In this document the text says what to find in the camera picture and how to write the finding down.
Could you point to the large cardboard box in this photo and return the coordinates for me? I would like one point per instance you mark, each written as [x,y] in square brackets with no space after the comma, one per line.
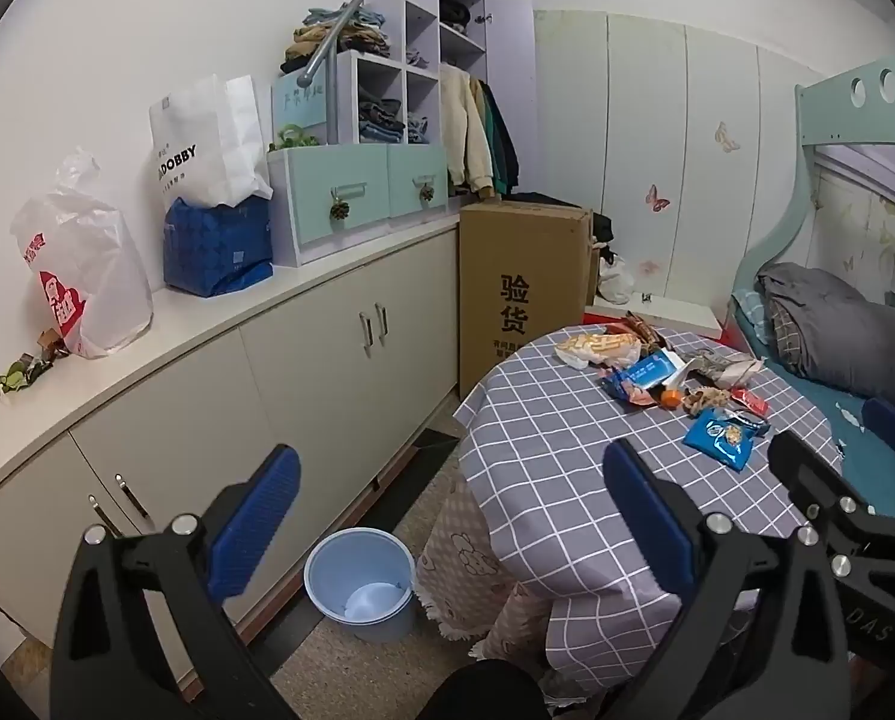
[522,292]

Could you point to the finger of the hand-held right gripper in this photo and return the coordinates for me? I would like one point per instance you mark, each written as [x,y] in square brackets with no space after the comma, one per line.
[894,427]
[811,476]

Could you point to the white shopping bag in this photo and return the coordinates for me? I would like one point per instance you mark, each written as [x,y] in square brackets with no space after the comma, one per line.
[199,142]

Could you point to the grey plaid blanket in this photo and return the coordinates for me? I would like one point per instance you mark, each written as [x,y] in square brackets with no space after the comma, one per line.
[786,334]

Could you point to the blue white foil packet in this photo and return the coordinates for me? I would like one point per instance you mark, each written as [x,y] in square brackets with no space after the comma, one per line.
[650,371]

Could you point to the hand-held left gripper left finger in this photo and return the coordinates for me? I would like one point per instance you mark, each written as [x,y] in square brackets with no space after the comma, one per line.
[256,517]

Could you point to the folded blue jeans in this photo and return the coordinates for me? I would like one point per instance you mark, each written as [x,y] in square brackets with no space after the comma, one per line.
[419,131]

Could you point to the pink butterfly wall sticker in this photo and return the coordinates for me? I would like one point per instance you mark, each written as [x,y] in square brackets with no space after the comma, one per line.
[657,197]

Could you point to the cream hanging jacket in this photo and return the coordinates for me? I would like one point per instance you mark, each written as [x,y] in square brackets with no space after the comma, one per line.
[466,135]

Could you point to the grey metal handrail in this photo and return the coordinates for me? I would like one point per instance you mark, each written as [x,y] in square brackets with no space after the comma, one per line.
[342,30]

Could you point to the green leaf ornament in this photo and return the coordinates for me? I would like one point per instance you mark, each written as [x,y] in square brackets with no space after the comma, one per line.
[16,379]

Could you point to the grey checked tablecloth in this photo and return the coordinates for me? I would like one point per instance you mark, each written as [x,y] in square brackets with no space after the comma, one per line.
[552,465]

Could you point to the folded grey garment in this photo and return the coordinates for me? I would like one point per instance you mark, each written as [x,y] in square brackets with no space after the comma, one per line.
[416,58]

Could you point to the green hanging jacket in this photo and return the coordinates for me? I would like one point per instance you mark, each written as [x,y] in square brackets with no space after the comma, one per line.
[501,142]

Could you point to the small orange tangerine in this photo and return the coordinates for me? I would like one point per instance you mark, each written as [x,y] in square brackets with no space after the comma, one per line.
[671,398]

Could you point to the pink bear-print table skirt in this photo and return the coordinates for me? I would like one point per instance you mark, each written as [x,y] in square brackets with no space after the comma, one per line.
[462,547]

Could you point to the grey quilt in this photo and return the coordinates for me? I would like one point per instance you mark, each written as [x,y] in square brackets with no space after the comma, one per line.
[845,337]

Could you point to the stack of folded clothes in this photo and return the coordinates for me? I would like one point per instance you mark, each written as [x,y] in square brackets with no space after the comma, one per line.
[342,37]

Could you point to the teal two-drawer unit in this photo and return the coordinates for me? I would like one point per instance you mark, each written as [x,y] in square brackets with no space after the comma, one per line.
[312,187]

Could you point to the pinecone drawer ornament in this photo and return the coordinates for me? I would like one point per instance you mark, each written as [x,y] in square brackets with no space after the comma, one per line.
[426,193]
[337,211]

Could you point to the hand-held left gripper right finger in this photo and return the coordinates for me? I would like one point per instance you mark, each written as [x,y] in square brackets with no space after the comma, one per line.
[650,517]

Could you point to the black cloth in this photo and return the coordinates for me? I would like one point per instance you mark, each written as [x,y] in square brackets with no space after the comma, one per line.
[602,229]

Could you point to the white plastic bag red print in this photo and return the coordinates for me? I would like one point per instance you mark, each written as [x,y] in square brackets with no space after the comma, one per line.
[94,277]

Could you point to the beige low cabinet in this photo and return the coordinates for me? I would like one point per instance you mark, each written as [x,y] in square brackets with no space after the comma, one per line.
[192,375]

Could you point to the beige butterfly wall sticker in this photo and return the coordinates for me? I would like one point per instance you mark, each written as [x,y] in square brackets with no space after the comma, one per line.
[727,136]

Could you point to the grey white bag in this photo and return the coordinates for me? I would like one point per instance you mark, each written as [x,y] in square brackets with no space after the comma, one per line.
[725,369]

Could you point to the red sauce packet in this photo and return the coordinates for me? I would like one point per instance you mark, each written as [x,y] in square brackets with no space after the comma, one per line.
[749,401]

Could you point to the blue cookie packet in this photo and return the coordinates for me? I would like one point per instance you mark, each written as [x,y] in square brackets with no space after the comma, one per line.
[725,439]

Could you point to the green artificial plant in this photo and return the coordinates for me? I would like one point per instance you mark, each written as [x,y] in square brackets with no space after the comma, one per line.
[293,139]

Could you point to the blue plastic waste bin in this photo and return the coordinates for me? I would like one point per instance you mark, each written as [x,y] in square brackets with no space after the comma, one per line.
[327,577]

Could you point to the folded black clothes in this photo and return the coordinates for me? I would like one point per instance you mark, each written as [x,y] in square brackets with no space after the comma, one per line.
[455,13]

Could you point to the blue patterned bag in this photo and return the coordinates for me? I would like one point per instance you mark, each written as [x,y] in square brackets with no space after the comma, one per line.
[214,247]

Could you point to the white board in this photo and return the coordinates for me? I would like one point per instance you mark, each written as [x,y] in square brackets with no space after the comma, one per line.
[680,315]

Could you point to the orange white snack bag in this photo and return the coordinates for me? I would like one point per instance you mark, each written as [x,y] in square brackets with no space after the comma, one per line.
[597,350]

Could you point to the pale pink flower sticker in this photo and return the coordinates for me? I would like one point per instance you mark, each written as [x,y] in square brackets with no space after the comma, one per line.
[647,267]

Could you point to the teal fish-print bedsheet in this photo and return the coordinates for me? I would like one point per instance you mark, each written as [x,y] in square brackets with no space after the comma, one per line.
[860,457]

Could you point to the brown red snack wrapper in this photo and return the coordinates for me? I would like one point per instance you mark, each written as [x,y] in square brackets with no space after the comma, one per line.
[635,326]

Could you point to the folded dark jeans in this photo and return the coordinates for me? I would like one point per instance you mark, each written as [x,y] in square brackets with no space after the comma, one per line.
[380,120]

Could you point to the teal bunk bed frame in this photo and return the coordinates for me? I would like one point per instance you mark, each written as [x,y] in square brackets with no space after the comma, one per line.
[777,225]

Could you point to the person's black-clothed knee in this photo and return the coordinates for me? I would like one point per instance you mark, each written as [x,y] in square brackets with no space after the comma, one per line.
[485,694]

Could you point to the white crumpled plastic bag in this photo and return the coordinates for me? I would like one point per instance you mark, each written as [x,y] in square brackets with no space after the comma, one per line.
[614,277]

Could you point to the purple cubby shelf unit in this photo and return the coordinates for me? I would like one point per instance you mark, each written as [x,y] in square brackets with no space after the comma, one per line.
[511,90]

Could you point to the teal sign board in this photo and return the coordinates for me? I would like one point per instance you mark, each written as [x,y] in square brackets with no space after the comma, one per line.
[301,105]

